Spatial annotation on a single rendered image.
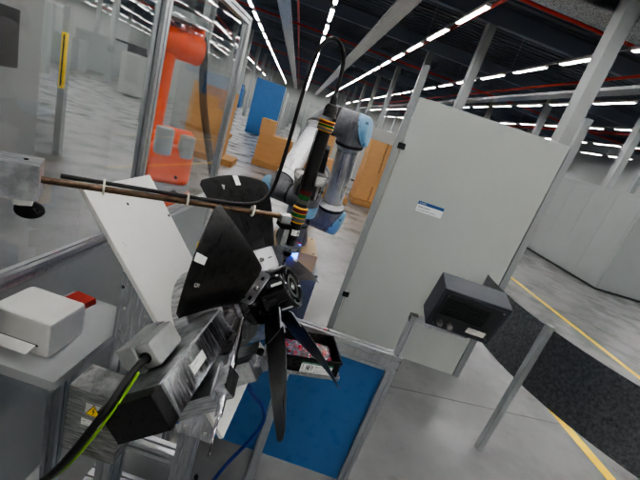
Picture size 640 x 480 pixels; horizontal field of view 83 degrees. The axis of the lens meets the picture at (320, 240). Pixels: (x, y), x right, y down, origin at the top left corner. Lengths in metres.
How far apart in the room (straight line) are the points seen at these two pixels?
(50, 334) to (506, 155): 2.74
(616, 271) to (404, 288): 8.07
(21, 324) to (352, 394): 1.21
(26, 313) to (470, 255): 2.69
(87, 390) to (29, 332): 0.21
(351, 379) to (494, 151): 1.94
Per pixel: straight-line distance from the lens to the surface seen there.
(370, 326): 3.19
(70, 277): 1.54
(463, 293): 1.45
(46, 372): 1.20
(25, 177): 0.87
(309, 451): 1.97
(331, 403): 1.77
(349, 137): 1.46
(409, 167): 2.81
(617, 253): 10.48
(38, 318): 1.19
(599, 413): 2.52
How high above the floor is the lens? 1.65
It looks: 18 degrees down
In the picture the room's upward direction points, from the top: 18 degrees clockwise
